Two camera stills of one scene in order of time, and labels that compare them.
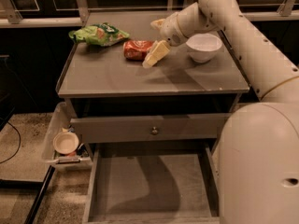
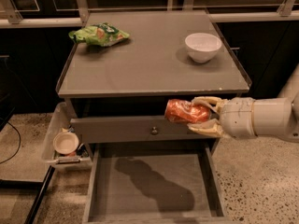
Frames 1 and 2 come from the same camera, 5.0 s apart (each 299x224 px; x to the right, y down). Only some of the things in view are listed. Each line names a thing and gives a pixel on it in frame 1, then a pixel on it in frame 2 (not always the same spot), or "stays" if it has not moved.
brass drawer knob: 154,132 stays
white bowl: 203,47 stays
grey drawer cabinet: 156,112 stays
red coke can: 136,49 to 186,112
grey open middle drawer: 153,184 stays
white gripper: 169,29 to 239,116
